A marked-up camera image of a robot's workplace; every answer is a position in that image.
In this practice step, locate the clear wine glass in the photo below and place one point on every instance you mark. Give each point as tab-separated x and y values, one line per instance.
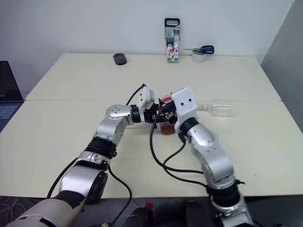
222	108

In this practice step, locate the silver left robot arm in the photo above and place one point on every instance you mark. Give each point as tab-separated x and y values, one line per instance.
111	127

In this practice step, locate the clear bottle with red label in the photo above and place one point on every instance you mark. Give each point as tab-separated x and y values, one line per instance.
168	130

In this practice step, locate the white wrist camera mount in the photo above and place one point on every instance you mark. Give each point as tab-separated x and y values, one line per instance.
187	111
145	97

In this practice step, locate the dark rounded shape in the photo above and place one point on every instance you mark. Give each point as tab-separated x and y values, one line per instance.
139	216

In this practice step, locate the black round holder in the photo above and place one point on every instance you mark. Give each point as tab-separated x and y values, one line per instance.
119	59

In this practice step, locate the marker pen pack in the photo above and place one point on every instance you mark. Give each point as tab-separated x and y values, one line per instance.
172	47

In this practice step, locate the dark laptop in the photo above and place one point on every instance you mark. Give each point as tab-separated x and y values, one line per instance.
8	82

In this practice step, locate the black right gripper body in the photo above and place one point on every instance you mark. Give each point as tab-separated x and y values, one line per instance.
169	112

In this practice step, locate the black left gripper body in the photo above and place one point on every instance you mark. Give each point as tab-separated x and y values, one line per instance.
150	116

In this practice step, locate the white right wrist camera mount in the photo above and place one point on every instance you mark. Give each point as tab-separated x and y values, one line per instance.
187	111

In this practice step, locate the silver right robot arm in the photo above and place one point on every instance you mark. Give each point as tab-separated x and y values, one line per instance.
213	153

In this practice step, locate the grey partition panel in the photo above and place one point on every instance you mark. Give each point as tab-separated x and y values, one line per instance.
284	59

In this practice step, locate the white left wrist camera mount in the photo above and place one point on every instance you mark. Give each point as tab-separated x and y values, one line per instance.
145	97

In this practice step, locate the white tape roll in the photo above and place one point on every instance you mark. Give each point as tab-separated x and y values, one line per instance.
198	58

